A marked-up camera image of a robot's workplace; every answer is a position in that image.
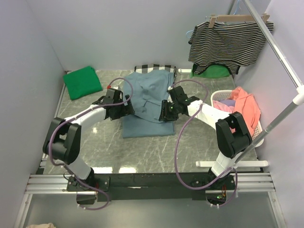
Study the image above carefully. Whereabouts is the aluminium frame rail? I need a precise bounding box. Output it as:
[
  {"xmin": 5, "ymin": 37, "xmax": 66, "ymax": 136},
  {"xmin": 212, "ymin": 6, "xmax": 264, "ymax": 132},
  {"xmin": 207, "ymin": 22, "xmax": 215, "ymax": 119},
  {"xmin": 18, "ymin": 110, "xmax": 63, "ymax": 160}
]
[{"xmin": 13, "ymin": 71, "xmax": 285, "ymax": 228}]

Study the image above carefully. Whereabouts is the wooden clip hanger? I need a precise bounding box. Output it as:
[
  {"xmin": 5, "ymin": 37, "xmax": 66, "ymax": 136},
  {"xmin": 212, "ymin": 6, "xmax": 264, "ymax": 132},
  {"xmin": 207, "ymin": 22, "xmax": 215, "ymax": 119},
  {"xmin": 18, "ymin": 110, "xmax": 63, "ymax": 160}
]
[{"xmin": 208, "ymin": 15, "xmax": 255, "ymax": 28}]

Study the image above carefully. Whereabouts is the beige cloth at bottom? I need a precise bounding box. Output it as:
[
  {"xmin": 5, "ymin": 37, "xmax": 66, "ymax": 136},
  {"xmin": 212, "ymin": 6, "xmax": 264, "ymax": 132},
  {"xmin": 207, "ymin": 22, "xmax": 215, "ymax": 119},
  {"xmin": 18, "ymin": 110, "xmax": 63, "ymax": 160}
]
[{"xmin": 26, "ymin": 223, "xmax": 56, "ymax": 228}]

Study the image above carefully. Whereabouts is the silver clothes rack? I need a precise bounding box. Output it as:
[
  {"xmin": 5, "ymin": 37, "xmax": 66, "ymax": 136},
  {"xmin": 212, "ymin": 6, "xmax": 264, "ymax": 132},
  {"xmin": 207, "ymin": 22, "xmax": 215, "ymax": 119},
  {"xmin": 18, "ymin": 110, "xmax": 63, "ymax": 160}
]
[{"xmin": 178, "ymin": 0, "xmax": 304, "ymax": 168}]

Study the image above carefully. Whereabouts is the folded green t shirt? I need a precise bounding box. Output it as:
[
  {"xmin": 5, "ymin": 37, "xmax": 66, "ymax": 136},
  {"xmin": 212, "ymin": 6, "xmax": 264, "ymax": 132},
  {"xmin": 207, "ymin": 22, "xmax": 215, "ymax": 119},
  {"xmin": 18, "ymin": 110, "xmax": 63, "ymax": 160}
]
[{"xmin": 63, "ymin": 66, "xmax": 103, "ymax": 100}]

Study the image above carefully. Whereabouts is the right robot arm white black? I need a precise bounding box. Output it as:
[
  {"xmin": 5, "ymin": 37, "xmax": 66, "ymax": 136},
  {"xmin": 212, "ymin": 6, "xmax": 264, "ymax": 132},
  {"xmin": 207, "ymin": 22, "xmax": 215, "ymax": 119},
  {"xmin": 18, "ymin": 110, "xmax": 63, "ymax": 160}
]
[{"xmin": 159, "ymin": 86, "xmax": 252, "ymax": 177}]

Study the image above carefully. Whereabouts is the blue t shirt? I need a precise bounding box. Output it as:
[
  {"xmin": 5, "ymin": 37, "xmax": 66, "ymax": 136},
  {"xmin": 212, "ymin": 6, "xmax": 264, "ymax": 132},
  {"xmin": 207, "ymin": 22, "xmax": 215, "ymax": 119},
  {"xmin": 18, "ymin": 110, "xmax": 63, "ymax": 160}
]
[{"xmin": 122, "ymin": 70, "xmax": 175, "ymax": 138}]

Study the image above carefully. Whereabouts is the white laundry basket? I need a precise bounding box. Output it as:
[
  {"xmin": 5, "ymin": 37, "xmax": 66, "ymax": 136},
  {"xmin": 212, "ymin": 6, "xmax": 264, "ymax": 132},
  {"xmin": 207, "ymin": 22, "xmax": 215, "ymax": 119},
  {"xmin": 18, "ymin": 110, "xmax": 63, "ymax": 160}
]
[{"xmin": 210, "ymin": 90, "xmax": 263, "ymax": 140}]

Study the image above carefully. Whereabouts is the black white striped shirt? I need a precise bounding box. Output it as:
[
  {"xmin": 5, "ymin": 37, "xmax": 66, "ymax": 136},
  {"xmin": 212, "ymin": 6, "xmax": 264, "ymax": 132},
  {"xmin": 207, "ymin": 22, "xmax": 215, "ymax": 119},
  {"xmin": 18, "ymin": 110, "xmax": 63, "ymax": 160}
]
[{"xmin": 188, "ymin": 21, "xmax": 266, "ymax": 75}]

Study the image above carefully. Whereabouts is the lilac garment in basket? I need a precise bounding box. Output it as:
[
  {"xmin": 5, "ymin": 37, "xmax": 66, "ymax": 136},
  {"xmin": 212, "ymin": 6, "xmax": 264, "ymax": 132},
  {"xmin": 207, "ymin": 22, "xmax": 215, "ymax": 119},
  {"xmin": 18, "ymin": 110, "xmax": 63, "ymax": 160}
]
[{"xmin": 219, "ymin": 99, "xmax": 236, "ymax": 107}]

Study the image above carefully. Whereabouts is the coral pink shirt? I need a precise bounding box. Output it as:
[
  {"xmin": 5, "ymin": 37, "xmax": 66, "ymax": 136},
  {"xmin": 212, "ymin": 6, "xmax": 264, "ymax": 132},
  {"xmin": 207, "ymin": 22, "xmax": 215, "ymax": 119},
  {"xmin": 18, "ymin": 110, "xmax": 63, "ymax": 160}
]
[{"xmin": 230, "ymin": 86, "xmax": 261, "ymax": 136}]

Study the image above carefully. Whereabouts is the green garment under striped shirt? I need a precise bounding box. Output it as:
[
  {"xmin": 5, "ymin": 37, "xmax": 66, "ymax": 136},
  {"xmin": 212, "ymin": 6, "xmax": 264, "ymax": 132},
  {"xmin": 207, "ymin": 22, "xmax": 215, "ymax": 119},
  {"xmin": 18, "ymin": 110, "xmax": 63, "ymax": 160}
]
[{"xmin": 190, "ymin": 64, "xmax": 230, "ymax": 79}]

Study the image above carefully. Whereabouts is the folded black white checkered shirt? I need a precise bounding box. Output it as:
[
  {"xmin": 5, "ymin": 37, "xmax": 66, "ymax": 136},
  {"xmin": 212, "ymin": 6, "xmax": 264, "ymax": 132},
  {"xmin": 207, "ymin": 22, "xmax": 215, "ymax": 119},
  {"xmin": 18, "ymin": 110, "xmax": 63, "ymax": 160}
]
[{"xmin": 134, "ymin": 64, "xmax": 177, "ymax": 83}]

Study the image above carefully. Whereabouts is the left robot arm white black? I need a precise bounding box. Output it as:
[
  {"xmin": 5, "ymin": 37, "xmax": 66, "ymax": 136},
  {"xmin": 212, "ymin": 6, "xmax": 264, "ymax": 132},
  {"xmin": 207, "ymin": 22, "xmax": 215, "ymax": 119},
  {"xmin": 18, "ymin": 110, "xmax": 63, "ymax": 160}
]
[{"xmin": 43, "ymin": 87, "xmax": 134, "ymax": 186}]

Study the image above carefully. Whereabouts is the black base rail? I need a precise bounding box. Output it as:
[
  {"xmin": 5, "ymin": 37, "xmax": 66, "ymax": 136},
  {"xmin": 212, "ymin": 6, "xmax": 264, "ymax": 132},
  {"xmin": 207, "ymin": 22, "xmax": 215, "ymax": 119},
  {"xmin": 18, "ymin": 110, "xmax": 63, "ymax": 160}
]
[{"xmin": 66, "ymin": 172, "xmax": 235, "ymax": 204}]

